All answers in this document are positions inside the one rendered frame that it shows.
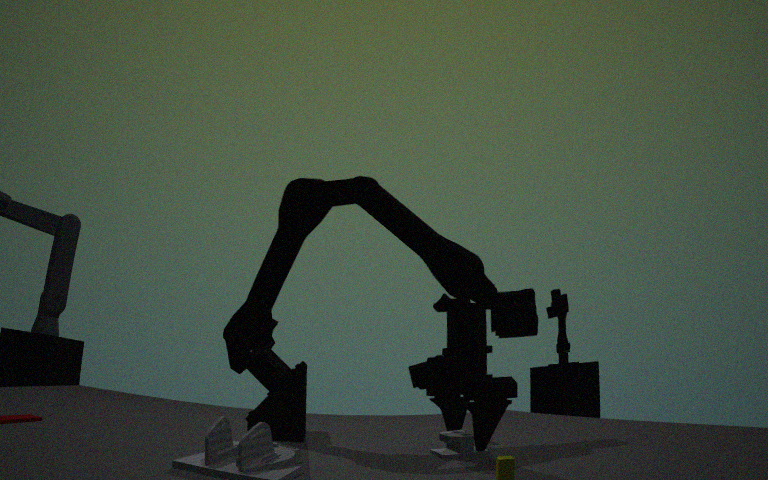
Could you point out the red rectangular block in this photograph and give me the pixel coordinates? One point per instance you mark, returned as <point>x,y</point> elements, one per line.
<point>19,418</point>

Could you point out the olive yellow block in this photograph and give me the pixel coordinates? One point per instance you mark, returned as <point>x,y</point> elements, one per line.
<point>505,468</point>

